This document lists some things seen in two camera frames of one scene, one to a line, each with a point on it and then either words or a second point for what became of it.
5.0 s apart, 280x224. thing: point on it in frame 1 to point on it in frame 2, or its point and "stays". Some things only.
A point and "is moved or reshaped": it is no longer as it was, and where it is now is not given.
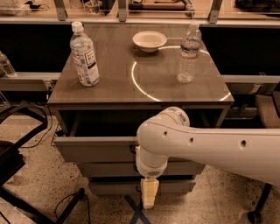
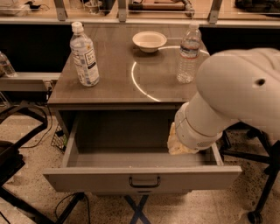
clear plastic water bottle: x=190 y=49 stays
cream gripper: x=151 y=171 to x=189 y=135
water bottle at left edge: x=6 y=68 stays
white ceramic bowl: x=149 y=41 stays
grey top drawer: x=109 y=136 is moved or reshaped
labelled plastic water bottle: x=84 y=55 stays
